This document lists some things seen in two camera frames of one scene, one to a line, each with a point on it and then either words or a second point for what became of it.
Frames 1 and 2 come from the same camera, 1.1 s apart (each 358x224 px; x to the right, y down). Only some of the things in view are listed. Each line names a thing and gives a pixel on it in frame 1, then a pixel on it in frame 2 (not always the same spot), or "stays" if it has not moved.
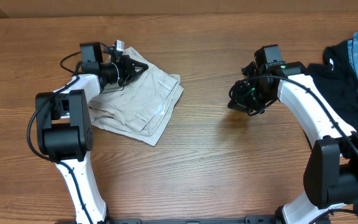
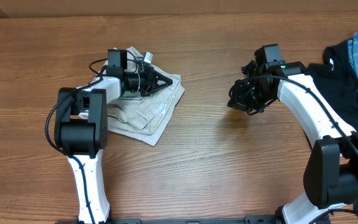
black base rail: x=137 y=219 stays
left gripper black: x=128 y=63 to x=152 y=74
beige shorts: x=140 y=111 stays
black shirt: x=335 y=83 stays
